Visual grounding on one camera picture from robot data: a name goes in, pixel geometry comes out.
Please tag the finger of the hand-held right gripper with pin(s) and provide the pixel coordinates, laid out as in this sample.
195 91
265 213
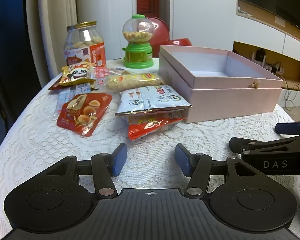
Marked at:
240 143
287 128

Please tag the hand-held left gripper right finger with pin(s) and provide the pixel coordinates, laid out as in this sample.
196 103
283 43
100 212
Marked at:
183 158

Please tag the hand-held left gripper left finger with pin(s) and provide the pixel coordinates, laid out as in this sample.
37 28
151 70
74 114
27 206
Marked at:
120 158

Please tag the orange red snack packet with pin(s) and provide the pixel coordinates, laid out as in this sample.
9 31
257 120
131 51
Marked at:
145 127

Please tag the pink cardboard box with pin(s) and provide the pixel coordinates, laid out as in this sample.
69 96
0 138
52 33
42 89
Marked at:
227 102

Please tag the white snack packet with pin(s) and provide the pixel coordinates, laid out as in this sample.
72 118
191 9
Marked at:
150 100

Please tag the red pastry snack packet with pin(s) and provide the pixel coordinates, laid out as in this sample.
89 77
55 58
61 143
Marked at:
82 115

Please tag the clear rice cracker pack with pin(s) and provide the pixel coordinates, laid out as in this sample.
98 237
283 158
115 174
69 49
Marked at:
135 81

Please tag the blue white candy strip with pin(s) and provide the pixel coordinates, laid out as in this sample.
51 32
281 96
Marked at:
65 98

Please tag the white lace tablecloth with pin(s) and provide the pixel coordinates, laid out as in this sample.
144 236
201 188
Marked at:
40 140

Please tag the panda print snack packet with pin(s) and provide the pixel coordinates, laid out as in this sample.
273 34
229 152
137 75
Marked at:
76 73

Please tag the green candy dispenser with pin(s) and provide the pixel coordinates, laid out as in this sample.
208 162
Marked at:
137 55

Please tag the clear plastic biscuit jar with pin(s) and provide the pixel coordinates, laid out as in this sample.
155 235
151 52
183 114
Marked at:
85 40

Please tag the red apple-shaped container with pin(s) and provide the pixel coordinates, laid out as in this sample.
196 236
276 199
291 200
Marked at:
157 37

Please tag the black television screen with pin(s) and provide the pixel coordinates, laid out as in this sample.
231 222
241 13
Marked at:
277 0

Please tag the dark blue curtain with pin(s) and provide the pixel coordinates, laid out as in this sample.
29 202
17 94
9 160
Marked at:
7 55

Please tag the white ribbed panel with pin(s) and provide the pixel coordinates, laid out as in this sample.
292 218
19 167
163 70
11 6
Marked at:
52 17

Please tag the wooden wall shelf niche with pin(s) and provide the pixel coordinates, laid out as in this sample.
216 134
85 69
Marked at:
245 51

